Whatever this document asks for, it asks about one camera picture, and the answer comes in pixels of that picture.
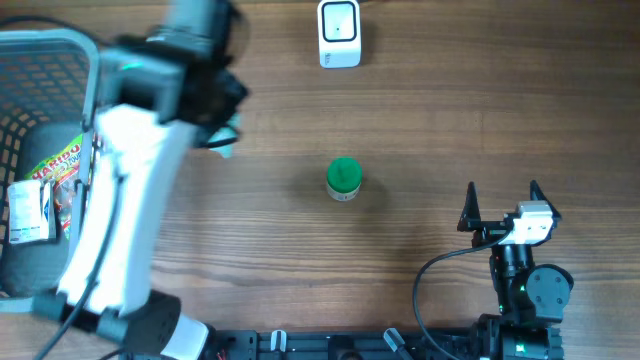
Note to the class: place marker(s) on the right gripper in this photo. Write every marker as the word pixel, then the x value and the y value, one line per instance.
pixel 470 219

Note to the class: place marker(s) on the green lid spice jar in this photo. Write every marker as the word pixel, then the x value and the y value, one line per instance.
pixel 344 178

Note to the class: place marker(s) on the teal wet wipes pack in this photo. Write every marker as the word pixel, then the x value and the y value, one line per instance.
pixel 224 139

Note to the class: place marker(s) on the Haribo candy bag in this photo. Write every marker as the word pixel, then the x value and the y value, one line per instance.
pixel 63 169

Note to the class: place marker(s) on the white paper box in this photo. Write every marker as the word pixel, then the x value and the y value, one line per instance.
pixel 32 214

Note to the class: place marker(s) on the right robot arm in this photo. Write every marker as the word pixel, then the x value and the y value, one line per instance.
pixel 531 297

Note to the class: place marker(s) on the white barcode scanner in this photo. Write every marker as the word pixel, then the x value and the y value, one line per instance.
pixel 339 33

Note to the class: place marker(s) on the grey plastic basket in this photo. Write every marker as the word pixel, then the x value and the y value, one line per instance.
pixel 48 83

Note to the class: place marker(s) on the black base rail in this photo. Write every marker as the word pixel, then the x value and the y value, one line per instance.
pixel 390 344

